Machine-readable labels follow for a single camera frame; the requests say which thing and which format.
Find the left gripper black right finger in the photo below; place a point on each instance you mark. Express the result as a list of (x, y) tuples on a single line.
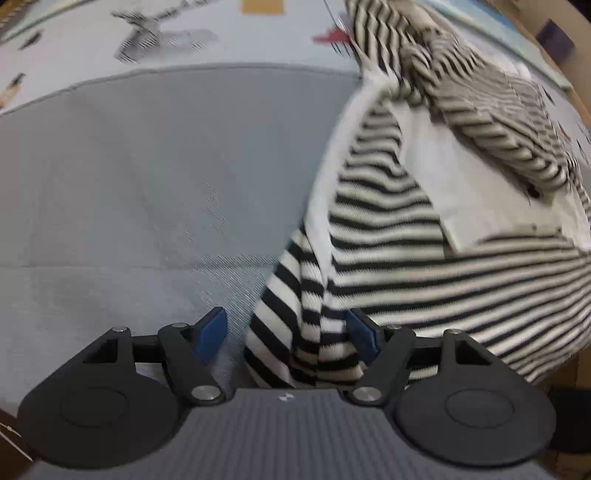
[(389, 353)]

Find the light blue patterned quilt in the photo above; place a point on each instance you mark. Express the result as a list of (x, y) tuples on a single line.
[(488, 22)]

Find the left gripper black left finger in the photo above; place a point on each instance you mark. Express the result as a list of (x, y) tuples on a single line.
[(164, 369)]

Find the dark purple box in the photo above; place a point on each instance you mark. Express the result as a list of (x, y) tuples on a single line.
[(555, 42)]

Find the black white striped sweater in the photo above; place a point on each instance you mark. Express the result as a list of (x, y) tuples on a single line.
[(447, 199)]

